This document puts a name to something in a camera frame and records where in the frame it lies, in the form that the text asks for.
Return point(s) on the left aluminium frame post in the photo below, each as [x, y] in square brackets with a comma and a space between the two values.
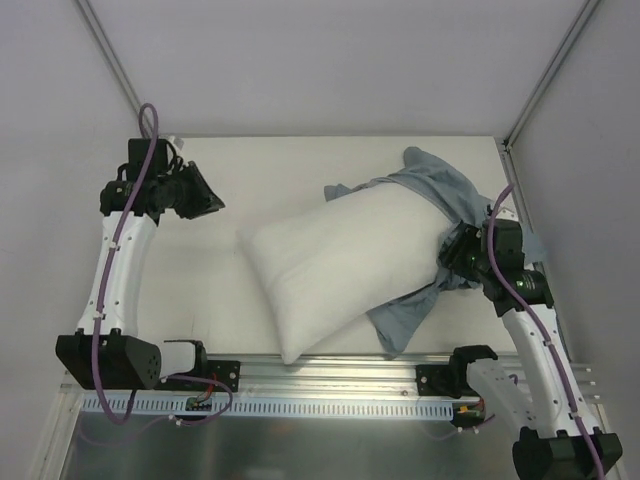
[111, 58]

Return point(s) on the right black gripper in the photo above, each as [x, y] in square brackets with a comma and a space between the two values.
[455, 253]

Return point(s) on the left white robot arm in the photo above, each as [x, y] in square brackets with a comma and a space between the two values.
[105, 349]

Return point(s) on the aluminium mounting rail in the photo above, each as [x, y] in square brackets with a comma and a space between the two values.
[364, 377]

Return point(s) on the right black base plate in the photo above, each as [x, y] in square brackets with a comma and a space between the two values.
[442, 380]

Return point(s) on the white pillow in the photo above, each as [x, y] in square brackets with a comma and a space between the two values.
[322, 269]

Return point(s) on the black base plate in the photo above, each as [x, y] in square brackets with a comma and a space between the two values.
[442, 380]
[226, 372]

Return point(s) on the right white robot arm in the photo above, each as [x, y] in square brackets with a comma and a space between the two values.
[555, 434]

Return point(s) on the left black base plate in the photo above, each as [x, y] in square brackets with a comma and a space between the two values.
[226, 372]

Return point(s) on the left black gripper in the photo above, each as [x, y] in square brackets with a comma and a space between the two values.
[190, 189]

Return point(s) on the white slotted cable duct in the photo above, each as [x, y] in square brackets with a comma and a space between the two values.
[403, 409]

